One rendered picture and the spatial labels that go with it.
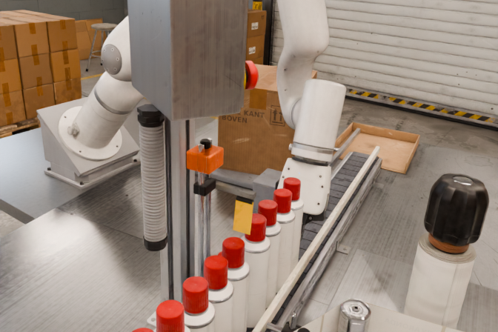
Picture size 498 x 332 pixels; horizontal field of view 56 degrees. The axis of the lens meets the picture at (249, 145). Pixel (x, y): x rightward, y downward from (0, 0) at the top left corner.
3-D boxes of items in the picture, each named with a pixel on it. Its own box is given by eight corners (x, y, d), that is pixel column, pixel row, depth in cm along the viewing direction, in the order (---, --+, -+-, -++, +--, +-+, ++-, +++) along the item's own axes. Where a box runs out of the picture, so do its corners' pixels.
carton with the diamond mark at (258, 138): (292, 181, 140) (300, 93, 130) (216, 168, 146) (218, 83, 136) (310, 145, 167) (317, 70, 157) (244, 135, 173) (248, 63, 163)
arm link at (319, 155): (284, 140, 94) (281, 155, 94) (327, 150, 90) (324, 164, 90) (298, 141, 101) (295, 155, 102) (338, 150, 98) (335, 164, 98)
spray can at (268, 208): (265, 315, 84) (273, 215, 76) (241, 302, 86) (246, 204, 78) (280, 299, 88) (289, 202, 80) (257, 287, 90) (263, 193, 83)
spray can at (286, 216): (282, 298, 88) (291, 201, 80) (257, 289, 90) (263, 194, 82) (292, 282, 92) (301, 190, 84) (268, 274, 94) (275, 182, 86)
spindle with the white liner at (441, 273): (450, 364, 75) (496, 200, 64) (393, 343, 79) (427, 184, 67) (455, 328, 83) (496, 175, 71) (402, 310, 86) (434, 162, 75)
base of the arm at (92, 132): (72, 165, 131) (97, 128, 120) (48, 110, 137) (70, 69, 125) (130, 155, 145) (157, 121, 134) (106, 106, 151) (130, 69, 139)
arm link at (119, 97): (85, 83, 126) (121, 21, 111) (137, 72, 140) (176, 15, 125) (110, 118, 124) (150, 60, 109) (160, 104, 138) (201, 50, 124)
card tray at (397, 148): (404, 174, 153) (407, 163, 151) (327, 156, 163) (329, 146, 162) (418, 144, 178) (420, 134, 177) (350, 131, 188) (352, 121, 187)
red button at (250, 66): (241, 64, 59) (262, 63, 60) (228, 58, 62) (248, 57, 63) (241, 94, 60) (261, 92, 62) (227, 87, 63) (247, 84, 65)
